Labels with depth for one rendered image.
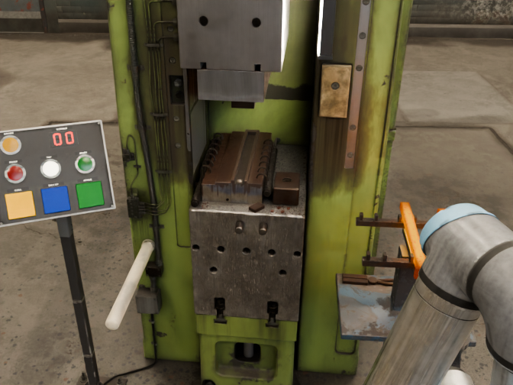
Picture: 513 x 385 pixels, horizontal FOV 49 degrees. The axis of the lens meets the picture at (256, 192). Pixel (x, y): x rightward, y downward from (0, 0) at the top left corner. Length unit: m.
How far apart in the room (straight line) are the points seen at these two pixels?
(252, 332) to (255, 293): 0.19
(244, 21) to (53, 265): 2.03
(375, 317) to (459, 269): 0.97
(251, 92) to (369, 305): 0.77
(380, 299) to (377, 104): 0.63
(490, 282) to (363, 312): 1.03
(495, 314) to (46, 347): 2.25
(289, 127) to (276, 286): 0.66
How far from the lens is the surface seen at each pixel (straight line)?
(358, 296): 1.89
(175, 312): 2.40
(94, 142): 1.81
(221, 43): 1.67
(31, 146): 1.81
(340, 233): 2.08
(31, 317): 2.97
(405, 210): 1.84
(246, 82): 1.69
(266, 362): 2.31
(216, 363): 2.30
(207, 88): 1.72
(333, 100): 1.83
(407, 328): 0.96
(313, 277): 2.20
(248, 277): 1.96
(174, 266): 2.25
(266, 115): 2.24
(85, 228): 3.54
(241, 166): 1.94
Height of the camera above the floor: 1.87
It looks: 30 degrees down
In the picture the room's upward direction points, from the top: 1 degrees clockwise
